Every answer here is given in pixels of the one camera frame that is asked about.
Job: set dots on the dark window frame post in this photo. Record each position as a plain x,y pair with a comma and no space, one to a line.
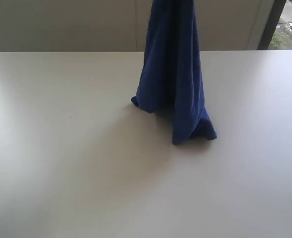
272,21

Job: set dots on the blue towel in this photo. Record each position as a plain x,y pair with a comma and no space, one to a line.
171,77

